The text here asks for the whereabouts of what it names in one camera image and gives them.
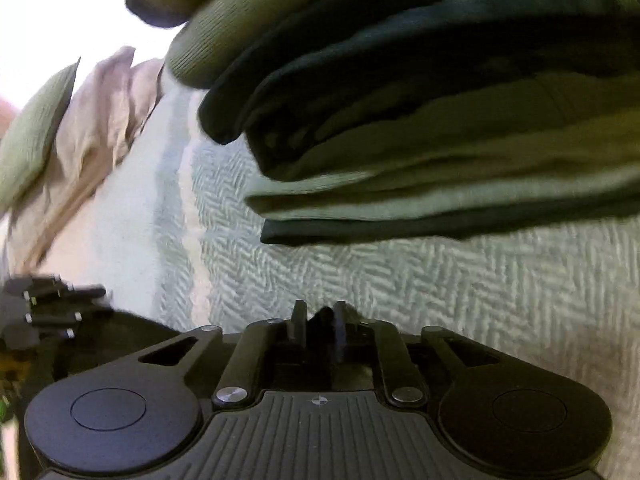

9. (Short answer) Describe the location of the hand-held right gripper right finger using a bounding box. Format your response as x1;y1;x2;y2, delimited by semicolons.
332;300;501;406

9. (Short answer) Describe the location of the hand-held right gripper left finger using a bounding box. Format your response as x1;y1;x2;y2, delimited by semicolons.
137;300;308;408

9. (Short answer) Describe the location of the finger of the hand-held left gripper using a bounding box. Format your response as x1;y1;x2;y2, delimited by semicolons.
22;307;115;340
5;274;107;307

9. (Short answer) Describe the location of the black knit sweater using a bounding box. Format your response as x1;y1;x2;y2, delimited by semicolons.
45;305;346;391

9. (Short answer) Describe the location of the grey pink striped bed blanket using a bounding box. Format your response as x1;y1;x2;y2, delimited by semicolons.
0;77;640;480

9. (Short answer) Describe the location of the green pillow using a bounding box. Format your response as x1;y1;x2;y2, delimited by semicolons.
0;57;82;211

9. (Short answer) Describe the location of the beige crumpled cloth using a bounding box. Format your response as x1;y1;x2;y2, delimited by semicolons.
0;46;166;281

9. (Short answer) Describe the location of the stack of folded clothes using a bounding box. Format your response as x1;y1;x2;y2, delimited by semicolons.
125;0;640;247

